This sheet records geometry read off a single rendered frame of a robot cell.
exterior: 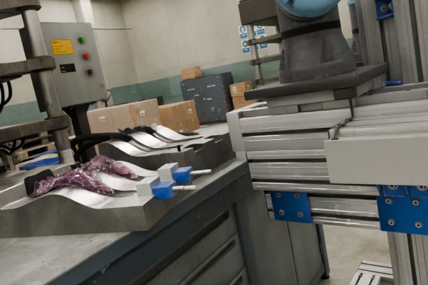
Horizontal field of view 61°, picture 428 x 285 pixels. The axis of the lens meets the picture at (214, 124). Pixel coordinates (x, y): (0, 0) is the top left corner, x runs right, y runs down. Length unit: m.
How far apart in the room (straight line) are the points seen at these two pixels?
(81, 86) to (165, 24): 7.84
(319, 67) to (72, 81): 1.37
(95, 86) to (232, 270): 1.15
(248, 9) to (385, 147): 4.84
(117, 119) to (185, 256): 4.28
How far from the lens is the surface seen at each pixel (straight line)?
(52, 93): 1.64
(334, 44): 0.72
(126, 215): 0.78
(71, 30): 1.92
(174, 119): 5.81
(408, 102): 0.67
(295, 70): 0.70
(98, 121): 5.49
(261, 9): 5.23
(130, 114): 5.04
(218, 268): 1.16
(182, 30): 9.28
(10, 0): 1.69
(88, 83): 1.91
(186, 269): 1.04
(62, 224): 0.89
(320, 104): 0.72
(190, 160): 1.03
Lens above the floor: 1.08
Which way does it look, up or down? 7 degrees down
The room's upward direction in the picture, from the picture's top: 11 degrees counter-clockwise
